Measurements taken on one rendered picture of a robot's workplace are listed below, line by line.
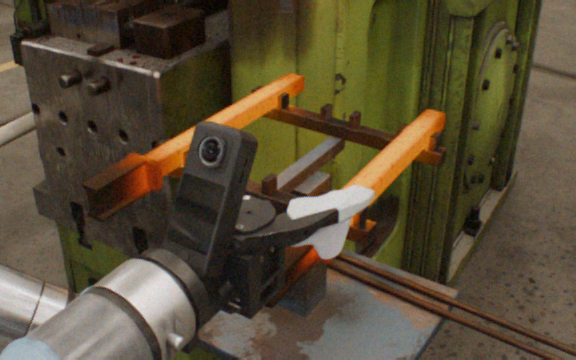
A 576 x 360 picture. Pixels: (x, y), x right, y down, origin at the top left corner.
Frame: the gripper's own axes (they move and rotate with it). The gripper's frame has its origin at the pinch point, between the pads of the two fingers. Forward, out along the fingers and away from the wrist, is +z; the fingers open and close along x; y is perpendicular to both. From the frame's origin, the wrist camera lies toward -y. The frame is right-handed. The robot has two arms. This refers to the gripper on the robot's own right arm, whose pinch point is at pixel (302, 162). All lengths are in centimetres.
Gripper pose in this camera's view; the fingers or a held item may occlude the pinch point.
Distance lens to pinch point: 62.6
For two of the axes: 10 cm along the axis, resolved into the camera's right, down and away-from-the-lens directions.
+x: 8.5, 2.7, -4.6
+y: 0.0, 8.6, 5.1
